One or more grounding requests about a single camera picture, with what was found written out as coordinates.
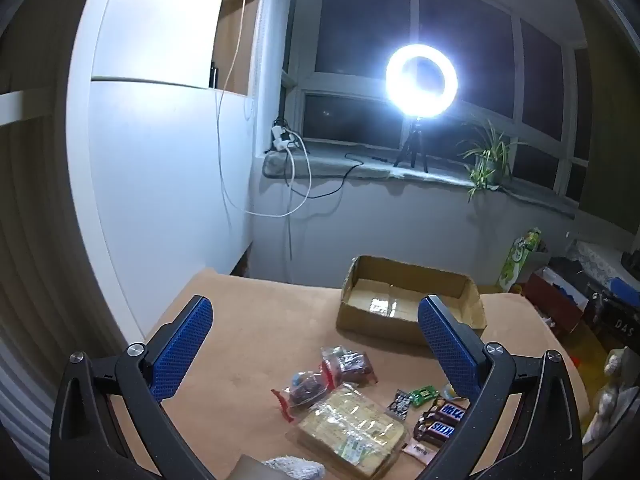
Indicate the white cloth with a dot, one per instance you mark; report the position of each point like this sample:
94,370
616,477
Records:
295,467

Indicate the white power strip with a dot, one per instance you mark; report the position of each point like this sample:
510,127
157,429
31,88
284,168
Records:
281,137

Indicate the dark storage box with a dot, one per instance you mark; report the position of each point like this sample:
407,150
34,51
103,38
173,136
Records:
617,322

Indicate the black tripod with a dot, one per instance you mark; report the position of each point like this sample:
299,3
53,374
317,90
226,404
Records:
415,135

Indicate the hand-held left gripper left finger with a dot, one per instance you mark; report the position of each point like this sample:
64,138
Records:
182,355

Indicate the black candy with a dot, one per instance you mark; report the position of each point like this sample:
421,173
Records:
400,402

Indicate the pink sachet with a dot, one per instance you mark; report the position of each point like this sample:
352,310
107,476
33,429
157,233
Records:
417,450

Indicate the window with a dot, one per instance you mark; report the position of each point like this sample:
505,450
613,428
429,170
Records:
360,10

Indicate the potted spider plant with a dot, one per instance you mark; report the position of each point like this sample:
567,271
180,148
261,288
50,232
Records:
487,165

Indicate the green carton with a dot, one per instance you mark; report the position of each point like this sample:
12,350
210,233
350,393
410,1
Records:
515,260

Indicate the white plush bag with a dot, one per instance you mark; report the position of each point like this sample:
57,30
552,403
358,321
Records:
607,395

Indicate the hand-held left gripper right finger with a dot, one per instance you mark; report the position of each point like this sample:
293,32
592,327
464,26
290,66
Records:
450,355

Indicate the red box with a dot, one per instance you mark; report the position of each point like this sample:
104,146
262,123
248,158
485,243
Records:
550,305

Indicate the green candy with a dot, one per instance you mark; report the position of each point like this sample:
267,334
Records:
424,395

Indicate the clear packet of brown snack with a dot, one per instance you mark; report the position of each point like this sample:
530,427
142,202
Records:
355,364

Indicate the yellow candy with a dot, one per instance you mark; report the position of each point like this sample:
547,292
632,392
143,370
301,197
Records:
446,391

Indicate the grey flat object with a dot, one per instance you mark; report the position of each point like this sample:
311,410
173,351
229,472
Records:
245,470

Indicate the clear packet of mixed snack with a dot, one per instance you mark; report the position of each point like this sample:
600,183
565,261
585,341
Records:
305,390

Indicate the brown chocolate bar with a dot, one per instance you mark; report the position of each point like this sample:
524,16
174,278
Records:
450,412
437,432

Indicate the cardboard box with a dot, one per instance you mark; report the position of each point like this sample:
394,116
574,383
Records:
360,322

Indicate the white wardrobe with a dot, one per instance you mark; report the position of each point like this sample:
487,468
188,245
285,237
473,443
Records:
160,160

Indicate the grey windowsill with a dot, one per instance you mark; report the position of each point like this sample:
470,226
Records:
440,180

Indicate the large clear biscuit packet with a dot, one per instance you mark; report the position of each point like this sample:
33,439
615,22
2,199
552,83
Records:
345,425

